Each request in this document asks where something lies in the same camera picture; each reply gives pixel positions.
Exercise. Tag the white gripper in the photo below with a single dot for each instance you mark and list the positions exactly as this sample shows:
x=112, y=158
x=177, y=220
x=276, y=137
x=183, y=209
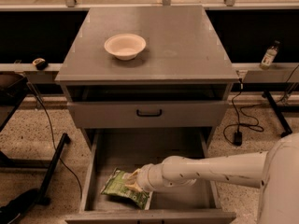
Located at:
x=144, y=178

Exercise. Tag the green jalapeno chip bag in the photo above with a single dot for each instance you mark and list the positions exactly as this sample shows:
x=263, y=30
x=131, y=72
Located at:
x=115, y=186

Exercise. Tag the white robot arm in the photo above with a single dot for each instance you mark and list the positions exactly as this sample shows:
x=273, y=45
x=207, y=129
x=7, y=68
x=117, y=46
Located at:
x=274, y=172

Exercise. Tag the open grey middle drawer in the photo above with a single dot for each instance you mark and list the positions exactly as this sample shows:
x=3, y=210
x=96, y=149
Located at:
x=129, y=149

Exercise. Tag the closed grey top drawer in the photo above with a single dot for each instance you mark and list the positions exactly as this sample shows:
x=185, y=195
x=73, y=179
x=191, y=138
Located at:
x=123, y=114

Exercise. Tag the grey drawer cabinet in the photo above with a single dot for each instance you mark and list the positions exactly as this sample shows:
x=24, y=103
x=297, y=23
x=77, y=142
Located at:
x=183, y=60

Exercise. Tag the white paper bowl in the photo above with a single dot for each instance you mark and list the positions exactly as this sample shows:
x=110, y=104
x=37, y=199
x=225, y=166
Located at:
x=125, y=47

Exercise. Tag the black tape measure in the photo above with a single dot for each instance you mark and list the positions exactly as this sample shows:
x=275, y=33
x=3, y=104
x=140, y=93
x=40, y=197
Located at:
x=40, y=63

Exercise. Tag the black wheeled stand leg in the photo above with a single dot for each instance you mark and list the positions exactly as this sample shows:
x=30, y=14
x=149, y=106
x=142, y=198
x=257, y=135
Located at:
x=279, y=111

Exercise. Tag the clear bottle with label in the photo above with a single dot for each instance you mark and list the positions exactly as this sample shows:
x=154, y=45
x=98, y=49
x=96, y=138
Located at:
x=270, y=55

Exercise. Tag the black drawer handle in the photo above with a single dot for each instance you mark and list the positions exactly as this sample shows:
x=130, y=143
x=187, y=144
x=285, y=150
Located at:
x=147, y=114

